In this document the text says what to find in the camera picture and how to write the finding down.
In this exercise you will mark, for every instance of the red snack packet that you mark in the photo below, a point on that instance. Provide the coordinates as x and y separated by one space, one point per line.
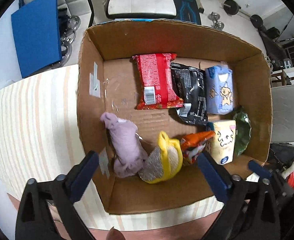
156 81

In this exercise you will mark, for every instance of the yellow dog tissue pack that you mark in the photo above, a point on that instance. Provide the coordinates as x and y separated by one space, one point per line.
221 146

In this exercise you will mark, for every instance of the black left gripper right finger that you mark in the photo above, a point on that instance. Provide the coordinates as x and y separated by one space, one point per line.
250 208

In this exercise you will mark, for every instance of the brown cardboard box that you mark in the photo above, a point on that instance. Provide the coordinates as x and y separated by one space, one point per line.
109 81

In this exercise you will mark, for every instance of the white black-edged stool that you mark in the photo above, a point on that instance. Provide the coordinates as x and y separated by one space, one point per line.
140 9

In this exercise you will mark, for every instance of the blue board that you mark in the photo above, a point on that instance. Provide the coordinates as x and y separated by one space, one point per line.
36 35

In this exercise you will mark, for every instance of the striped table cloth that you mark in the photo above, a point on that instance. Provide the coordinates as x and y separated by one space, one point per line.
39 139

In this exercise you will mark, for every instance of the purple cloth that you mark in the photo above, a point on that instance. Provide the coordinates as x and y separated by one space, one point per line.
130 155

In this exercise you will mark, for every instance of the black blue exercise mat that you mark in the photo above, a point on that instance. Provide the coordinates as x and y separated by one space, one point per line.
187 11

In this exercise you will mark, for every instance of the orange snack packet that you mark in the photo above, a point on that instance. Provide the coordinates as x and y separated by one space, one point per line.
193 144

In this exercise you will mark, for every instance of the person left hand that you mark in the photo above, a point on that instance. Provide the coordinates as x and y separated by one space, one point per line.
114 234

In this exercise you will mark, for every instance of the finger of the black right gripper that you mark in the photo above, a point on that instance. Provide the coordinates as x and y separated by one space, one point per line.
282 190

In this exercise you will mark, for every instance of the yellow silver scouring sponge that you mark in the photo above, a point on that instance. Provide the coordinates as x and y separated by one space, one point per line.
164 162

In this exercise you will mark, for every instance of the blue bear tissue pack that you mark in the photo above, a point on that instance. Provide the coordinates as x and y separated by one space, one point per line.
219 89

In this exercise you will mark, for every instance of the black barbell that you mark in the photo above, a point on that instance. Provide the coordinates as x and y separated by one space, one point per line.
232 8

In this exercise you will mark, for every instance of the green snack packet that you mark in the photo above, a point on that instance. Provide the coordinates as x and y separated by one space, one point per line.
243 130

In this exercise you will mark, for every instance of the chrome dumbbell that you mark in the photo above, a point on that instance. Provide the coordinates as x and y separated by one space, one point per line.
215 18

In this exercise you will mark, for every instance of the black snack packet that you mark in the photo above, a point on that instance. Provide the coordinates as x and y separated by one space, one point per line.
189 84

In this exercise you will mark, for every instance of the grey chair seat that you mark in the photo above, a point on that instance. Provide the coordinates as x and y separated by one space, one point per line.
283 114

